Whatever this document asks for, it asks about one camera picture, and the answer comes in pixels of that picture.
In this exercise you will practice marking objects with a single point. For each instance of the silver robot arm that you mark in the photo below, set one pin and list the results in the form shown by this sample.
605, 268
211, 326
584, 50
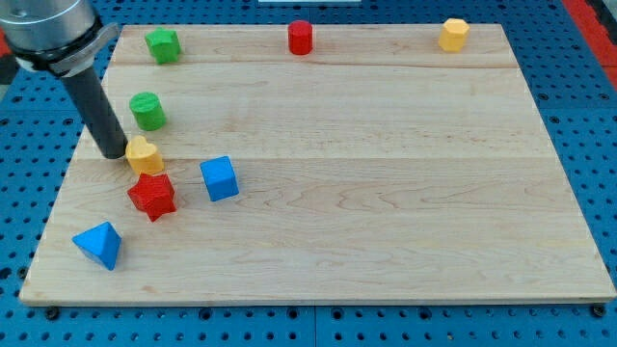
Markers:
63, 37

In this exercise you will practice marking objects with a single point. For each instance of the yellow heart block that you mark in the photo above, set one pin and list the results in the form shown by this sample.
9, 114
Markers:
144, 157

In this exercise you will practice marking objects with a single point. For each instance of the green cylinder block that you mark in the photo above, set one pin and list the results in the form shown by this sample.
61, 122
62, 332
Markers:
147, 111

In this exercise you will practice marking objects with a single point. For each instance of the blue cube block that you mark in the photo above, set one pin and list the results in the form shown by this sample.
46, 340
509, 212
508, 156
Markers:
219, 178

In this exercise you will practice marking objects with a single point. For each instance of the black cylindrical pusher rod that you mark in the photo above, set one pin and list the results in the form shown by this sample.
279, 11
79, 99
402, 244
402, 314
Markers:
86, 93

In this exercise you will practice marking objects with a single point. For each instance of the blue triangle block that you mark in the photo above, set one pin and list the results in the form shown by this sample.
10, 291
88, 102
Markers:
100, 244

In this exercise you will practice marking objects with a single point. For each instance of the red cylinder block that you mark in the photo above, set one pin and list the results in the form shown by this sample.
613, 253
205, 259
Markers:
300, 37

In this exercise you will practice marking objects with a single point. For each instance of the yellow hexagon block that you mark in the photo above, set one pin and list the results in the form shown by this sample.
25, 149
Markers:
454, 34

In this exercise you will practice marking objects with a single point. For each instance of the green star block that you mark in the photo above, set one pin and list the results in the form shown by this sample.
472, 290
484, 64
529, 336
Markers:
163, 45

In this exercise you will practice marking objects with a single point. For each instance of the wooden board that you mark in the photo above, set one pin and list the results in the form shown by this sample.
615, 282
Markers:
376, 170

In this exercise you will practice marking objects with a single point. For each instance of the red star block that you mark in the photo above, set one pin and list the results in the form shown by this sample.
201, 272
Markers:
154, 195

